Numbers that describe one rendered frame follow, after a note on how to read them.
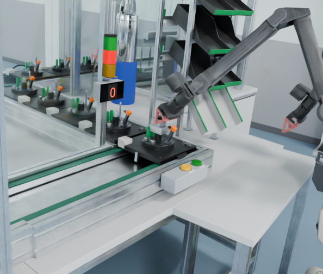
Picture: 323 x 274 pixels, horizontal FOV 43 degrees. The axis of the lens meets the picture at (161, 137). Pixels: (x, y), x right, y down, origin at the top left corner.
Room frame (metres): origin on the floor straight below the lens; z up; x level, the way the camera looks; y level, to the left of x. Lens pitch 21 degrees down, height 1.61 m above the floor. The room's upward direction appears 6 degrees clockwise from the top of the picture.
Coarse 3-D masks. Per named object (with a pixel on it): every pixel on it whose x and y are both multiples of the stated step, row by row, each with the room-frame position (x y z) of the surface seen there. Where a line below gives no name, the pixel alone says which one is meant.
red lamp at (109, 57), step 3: (105, 51) 1.52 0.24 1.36; (108, 51) 1.52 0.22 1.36; (111, 51) 1.53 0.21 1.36; (114, 51) 1.53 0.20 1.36; (105, 54) 1.52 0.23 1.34; (108, 54) 1.52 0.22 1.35; (111, 54) 1.52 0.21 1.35; (114, 54) 1.53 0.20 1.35; (105, 57) 1.52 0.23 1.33; (108, 57) 1.52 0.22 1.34; (111, 57) 1.52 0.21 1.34; (114, 57) 1.53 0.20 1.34; (105, 60) 1.52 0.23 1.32; (108, 60) 1.52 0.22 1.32; (111, 60) 1.53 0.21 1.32; (114, 60) 1.53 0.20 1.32; (105, 63) 1.52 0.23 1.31; (108, 63) 1.52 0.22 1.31; (111, 63) 1.53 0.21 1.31; (114, 63) 1.53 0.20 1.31
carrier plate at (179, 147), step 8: (136, 136) 1.69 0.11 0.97; (128, 144) 1.59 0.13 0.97; (136, 144) 1.60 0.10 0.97; (176, 144) 1.64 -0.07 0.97; (144, 152) 1.52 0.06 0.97; (152, 152) 1.53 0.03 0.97; (160, 152) 1.54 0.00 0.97; (168, 152) 1.54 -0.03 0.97; (176, 152) 1.55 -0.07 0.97; (152, 160) 1.48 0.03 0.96; (160, 160) 1.46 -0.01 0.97; (168, 160) 1.49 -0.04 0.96
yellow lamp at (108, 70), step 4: (104, 64) 1.53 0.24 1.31; (108, 64) 1.52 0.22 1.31; (112, 64) 1.53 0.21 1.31; (104, 68) 1.53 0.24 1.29; (108, 68) 1.52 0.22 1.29; (112, 68) 1.53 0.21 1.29; (104, 72) 1.52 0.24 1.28; (108, 72) 1.52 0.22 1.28; (112, 72) 1.53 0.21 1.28; (104, 76) 1.52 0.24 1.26; (108, 76) 1.52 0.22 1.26; (112, 76) 1.53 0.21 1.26
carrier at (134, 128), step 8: (120, 104) 1.84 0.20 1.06; (112, 112) 1.81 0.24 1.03; (120, 112) 1.84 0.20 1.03; (112, 120) 1.82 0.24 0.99; (120, 120) 1.83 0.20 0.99; (112, 128) 1.71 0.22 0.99; (120, 128) 1.72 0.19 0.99; (128, 128) 1.75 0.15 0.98; (136, 128) 1.79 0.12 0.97; (144, 128) 1.80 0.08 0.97; (112, 136) 1.66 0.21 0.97; (120, 136) 1.67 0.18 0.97; (128, 136) 1.68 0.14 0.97
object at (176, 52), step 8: (176, 40) 1.91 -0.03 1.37; (184, 40) 1.95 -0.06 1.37; (176, 48) 1.89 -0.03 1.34; (184, 48) 1.98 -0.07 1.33; (192, 48) 1.99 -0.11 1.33; (200, 48) 1.95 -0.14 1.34; (176, 56) 1.89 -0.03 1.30; (192, 56) 1.99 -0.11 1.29; (200, 56) 1.95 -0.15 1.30; (208, 56) 1.91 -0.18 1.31; (192, 64) 1.92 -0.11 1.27; (200, 64) 1.95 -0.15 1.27; (208, 64) 1.91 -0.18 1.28; (192, 72) 1.80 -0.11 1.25; (200, 72) 1.88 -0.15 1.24; (216, 88) 1.79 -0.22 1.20
